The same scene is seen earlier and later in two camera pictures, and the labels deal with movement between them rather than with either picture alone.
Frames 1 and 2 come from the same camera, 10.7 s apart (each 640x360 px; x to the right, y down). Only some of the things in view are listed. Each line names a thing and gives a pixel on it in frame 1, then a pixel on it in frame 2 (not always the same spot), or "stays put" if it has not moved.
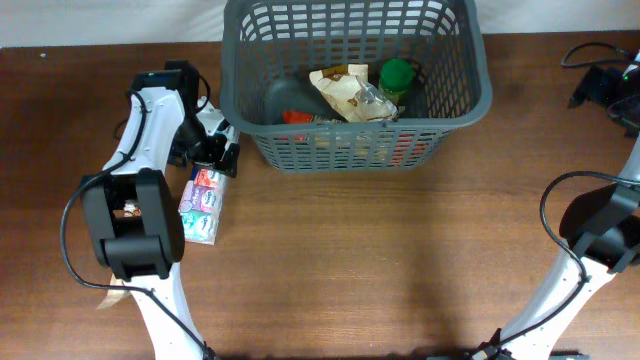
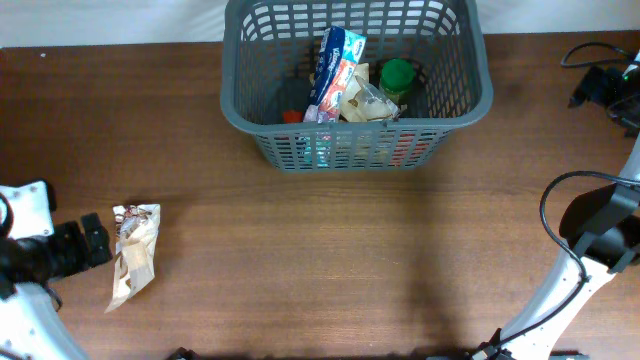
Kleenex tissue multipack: [201, 205] -> [341, 50]
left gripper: [210, 156] -> [76, 259]
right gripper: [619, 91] stays put
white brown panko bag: [346, 87] stays put
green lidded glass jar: [396, 79] stays put
